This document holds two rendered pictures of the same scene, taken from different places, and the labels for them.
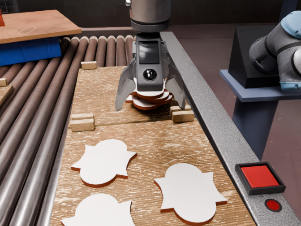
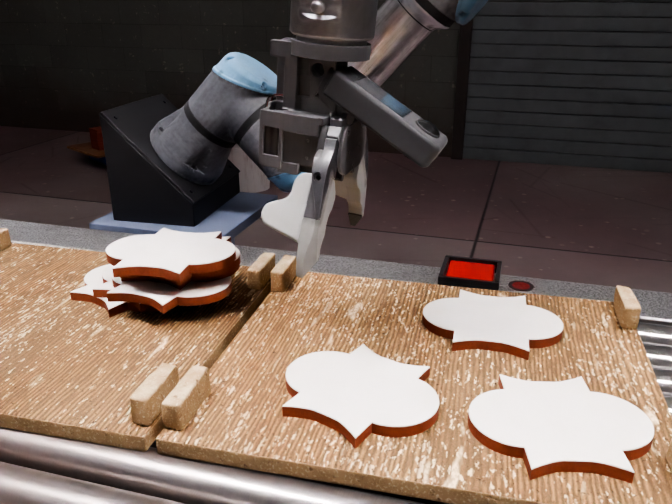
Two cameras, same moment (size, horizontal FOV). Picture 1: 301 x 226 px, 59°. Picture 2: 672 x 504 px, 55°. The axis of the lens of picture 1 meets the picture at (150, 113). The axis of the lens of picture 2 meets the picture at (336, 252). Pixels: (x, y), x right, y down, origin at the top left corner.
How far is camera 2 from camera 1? 0.62 m
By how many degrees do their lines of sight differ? 60
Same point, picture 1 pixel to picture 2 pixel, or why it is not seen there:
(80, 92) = not seen: outside the picture
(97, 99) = (52, 366)
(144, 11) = (368, 17)
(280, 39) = (238, 105)
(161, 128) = (290, 309)
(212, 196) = (514, 303)
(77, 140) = (231, 425)
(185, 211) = (540, 331)
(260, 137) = not seen: hidden behind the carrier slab
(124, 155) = (364, 359)
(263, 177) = (476, 269)
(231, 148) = (385, 275)
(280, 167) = not seen: hidden behind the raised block
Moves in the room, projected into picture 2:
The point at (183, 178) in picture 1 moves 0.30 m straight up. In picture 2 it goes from (465, 315) to (490, 16)
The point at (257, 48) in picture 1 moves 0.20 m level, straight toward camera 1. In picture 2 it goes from (180, 139) to (248, 158)
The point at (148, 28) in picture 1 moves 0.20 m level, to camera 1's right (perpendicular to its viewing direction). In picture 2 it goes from (366, 51) to (427, 37)
